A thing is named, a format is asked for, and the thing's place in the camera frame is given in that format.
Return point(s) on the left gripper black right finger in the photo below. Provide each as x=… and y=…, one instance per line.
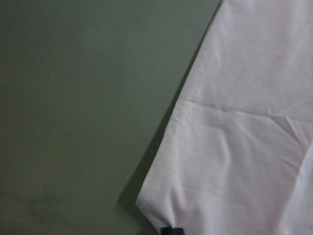
x=177, y=231

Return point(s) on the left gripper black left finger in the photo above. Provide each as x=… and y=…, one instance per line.
x=166, y=231

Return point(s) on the pink Snoopy t-shirt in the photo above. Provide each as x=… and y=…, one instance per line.
x=236, y=157

